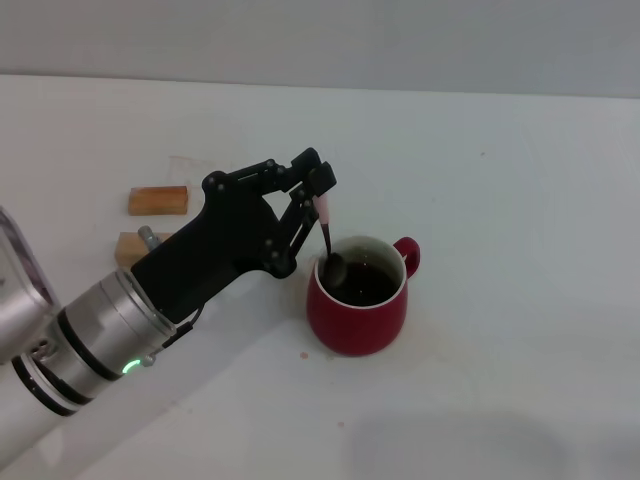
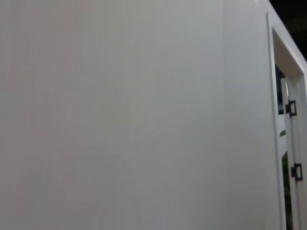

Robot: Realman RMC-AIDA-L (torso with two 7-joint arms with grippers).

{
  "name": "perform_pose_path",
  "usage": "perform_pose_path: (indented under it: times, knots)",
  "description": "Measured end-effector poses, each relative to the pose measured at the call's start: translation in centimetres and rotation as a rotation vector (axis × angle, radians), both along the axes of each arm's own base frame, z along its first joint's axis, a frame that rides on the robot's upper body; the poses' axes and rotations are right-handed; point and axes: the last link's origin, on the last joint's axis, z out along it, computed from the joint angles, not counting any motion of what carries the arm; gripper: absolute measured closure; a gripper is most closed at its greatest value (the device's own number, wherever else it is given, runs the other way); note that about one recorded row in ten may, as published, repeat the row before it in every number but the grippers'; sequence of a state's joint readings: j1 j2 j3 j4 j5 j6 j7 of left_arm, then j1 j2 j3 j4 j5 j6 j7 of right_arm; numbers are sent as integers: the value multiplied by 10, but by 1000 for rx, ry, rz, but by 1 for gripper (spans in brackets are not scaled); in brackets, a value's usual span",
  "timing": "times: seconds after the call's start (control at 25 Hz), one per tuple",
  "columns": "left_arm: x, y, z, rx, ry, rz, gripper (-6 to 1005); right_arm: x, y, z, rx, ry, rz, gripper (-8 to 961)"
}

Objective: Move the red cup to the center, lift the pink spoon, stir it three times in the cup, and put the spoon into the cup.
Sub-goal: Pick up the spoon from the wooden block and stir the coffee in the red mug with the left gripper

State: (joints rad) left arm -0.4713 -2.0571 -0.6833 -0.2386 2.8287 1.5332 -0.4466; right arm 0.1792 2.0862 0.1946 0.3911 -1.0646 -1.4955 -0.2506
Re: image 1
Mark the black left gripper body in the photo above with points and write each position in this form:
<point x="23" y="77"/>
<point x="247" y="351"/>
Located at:
<point x="215" y="250"/>

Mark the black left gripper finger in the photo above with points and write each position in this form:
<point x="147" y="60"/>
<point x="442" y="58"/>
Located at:
<point x="280" y="172"/>
<point x="302" y="215"/>

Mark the red ceramic cup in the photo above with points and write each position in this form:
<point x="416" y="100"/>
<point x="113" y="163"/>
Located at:
<point x="350" y="325"/>

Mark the left gripper metal connector plug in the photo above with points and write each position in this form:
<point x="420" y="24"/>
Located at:
<point x="148" y="237"/>

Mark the reddish wooden block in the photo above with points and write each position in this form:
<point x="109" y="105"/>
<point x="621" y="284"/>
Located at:
<point x="157" y="200"/>

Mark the pale notched wooden block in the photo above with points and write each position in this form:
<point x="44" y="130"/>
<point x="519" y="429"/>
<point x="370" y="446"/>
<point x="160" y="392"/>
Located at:
<point x="130" y="247"/>

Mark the dark coffee liquid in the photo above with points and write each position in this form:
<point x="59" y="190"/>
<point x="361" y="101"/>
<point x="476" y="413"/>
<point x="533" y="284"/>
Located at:
<point x="372" y="285"/>

